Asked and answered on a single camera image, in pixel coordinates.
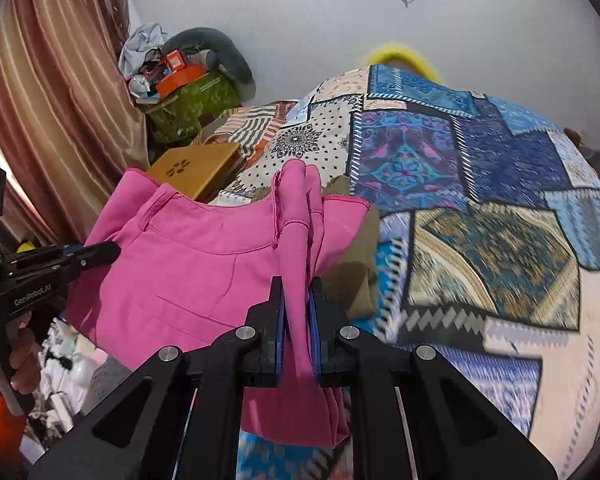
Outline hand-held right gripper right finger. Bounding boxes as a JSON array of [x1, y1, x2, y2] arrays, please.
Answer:
[[307, 277, 561, 480]]

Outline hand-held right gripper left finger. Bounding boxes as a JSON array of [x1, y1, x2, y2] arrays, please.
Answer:
[[27, 276, 286, 480]]

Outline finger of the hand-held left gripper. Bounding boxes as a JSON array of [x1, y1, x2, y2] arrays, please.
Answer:
[[7, 252, 121, 288], [7, 241, 121, 264]]

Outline pink pants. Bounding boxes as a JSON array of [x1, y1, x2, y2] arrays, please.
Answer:
[[60, 159, 381, 452]]

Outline person's left hand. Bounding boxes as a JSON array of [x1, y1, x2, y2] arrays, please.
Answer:
[[0, 311, 47, 395]]

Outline olive green garment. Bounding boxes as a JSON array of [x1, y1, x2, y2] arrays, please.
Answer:
[[215, 175, 382, 322]]

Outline pile of white clutter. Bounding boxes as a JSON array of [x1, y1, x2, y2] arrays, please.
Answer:
[[29, 314, 112, 413]]

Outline bamboo lap desk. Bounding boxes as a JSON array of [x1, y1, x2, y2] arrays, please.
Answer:
[[145, 142, 242, 204]]

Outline striped pink curtain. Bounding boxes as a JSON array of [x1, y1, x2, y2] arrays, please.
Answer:
[[0, 0, 152, 247]]

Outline green patterned storage box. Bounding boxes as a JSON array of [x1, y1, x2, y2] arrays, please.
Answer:
[[142, 72, 244, 144]]

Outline orange flat box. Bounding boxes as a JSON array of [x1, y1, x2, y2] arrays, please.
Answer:
[[155, 63, 207, 97]]

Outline pale grey crumpled cloth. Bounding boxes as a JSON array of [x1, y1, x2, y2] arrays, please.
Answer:
[[117, 23, 174, 79]]

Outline small red box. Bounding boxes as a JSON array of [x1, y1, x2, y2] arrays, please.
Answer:
[[163, 49, 189, 72]]

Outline blue patchwork blanket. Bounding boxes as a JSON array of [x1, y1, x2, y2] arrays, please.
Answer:
[[200, 62, 600, 480]]

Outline striped orange bed sheet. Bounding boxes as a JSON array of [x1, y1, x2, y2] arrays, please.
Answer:
[[192, 100, 303, 162]]

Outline grey neck pillow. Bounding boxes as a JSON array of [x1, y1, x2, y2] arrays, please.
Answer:
[[167, 27, 257, 102]]

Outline yellow foam tube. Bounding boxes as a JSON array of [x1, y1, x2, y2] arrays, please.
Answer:
[[364, 42, 442, 82]]

